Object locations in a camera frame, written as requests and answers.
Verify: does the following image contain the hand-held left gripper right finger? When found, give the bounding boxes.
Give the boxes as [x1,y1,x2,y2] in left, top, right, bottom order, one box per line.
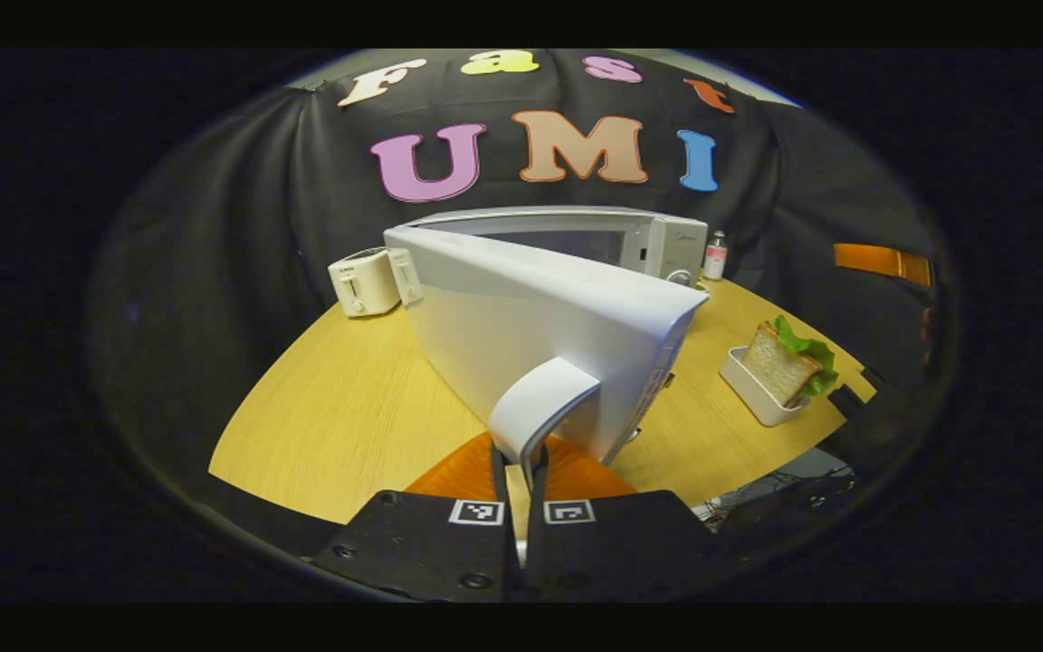
[521,433,744,603]

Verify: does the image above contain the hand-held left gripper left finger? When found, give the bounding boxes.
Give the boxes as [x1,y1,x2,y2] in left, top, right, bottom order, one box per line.
[309,430,522,603]

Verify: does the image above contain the lettuce sandwich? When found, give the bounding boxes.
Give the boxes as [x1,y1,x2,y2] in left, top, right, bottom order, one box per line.
[741,314,839,407]

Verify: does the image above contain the white microwave oven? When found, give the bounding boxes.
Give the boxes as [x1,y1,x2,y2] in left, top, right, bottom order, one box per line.
[383,206,711,472]

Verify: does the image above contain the white rectangular tray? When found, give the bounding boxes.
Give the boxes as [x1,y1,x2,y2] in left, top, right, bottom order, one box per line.
[718,346,812,427]

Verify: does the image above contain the white toaster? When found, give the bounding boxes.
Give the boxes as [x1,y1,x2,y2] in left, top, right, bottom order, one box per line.
[329,246,425,318]

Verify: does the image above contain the black backdrop cloth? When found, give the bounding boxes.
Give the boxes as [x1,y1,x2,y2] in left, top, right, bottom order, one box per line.
[91,50,948,508]

